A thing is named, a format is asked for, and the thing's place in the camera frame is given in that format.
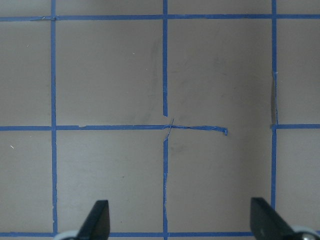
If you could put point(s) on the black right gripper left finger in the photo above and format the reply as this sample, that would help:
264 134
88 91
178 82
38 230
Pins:
97 224

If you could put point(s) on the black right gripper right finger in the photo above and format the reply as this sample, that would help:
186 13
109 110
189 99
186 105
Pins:
266 223

